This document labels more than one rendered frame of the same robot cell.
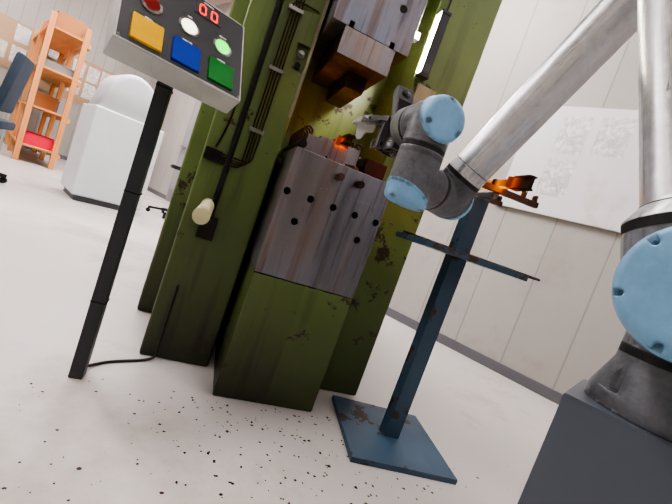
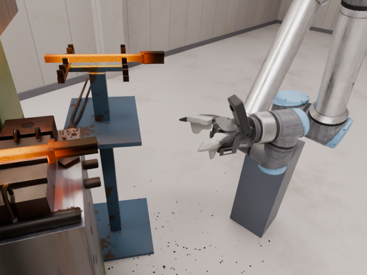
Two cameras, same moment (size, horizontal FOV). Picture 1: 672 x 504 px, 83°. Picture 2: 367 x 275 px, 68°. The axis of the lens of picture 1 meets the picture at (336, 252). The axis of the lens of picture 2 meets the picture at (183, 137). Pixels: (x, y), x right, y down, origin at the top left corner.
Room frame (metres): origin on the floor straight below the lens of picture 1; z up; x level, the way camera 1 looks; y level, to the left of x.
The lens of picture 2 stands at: (1.13, 0.59, 1.38)
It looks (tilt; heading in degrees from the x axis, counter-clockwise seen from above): 35 degrees down; 267
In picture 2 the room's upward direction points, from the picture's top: 5 degrees clockwise
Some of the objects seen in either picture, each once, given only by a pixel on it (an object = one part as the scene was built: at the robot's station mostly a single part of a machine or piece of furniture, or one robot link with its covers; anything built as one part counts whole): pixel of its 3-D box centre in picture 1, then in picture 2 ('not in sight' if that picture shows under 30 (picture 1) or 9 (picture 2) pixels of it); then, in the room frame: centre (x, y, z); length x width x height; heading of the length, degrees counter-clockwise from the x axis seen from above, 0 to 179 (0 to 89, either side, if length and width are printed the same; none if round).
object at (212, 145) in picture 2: (361, 128); (212, 149); (1.02, 0.04, 0.97); 0.09 x 0.03 x 0.06; 54
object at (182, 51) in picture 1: (185, 55); not in sight; (1.04, 0.55, 1.01); 0.07 x 0.05 x 0.07; 134
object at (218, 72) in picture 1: (220, 74); not in sight; (1.11, 0.48, 1.01); 0.07 x 0.05 x 0.07; 134
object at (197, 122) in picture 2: not in sight; (195, 125); (1.06, -0.07, 0.97); 0.09 x 0.03 x 0.06; 163
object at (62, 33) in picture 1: (44, 91); not in sight; (6.41, 5.46, 1.10); 2.43 x 0.65 x 2.20; 49
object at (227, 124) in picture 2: (394, 134); (233, 133); (0.95, -0.04, 0.97); 0.12 x 0.08 x 0.09; 18
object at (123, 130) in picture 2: (457, 254); (102, 119); (1.43, -0.43, 0.76); 0.40 x 0.30 x 0.02; 102
